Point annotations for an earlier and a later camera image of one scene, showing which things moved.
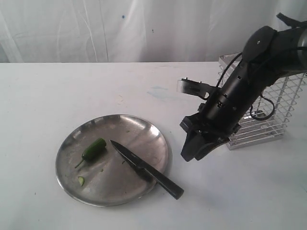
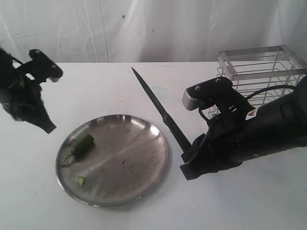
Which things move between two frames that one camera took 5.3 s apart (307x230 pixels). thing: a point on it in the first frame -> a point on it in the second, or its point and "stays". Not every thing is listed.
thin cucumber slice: [81, 180] stays
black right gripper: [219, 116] -> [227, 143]
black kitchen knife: [149, 170] -> [178, 133]
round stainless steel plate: [109, 178] stays
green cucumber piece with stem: [93, 151] -> [82, 146]
